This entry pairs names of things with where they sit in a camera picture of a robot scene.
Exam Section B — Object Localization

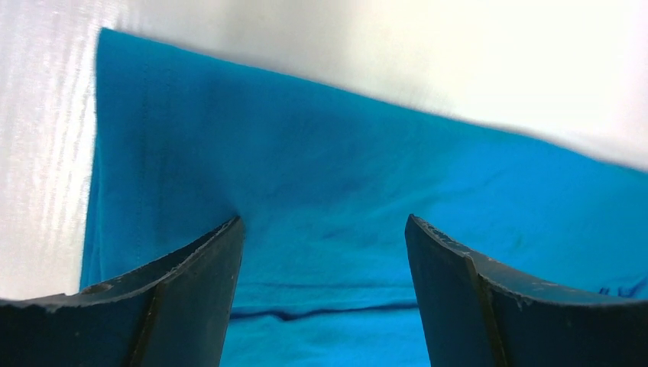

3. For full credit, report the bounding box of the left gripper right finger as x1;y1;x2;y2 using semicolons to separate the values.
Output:
405;216;647;366

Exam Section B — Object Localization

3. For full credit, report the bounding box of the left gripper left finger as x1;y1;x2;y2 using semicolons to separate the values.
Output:
1;217;245;366

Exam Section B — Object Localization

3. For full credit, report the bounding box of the bright blue t shirt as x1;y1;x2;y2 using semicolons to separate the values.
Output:
80;29;647;366

